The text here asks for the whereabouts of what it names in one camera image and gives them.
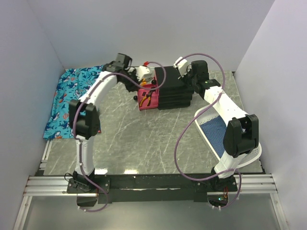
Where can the blue shark print cloth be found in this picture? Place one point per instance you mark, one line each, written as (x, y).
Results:
(73, 84)

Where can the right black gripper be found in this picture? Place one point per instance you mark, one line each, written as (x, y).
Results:
(189, 72)

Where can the blue checkered cloth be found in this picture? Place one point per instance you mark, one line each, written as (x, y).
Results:
(214, 130)

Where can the aluminium rail frame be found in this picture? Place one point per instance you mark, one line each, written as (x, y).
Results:
(246, 184)

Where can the white perforated basket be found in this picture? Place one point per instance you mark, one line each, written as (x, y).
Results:
(211, 114)

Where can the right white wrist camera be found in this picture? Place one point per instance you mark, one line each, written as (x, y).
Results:
(181, 65)

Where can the black base crossbar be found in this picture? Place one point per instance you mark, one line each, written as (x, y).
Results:
(145, 187)

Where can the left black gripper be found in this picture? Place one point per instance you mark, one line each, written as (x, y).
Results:
(134, 72)

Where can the black drawer cabinet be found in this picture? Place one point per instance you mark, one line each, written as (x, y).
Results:
(174, 93)

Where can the pink top drawer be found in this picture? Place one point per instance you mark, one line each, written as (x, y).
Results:
(154, 81)

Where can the pink bottom drawer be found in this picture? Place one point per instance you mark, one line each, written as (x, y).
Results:
(154, 99)

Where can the pink drawer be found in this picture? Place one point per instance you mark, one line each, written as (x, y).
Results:
(154, 81)
(154, 99)

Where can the yellow black needle-nose pliers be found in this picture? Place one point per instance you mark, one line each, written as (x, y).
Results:
(146, 98)

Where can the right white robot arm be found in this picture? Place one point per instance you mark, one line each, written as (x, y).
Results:
(242, 130)

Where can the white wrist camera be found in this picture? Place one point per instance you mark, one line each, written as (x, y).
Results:
(144, 73)
(181, 65)

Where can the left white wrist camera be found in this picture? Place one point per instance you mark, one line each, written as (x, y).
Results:
(144, 73)

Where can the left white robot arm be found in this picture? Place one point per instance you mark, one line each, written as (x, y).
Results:
(84, 116)

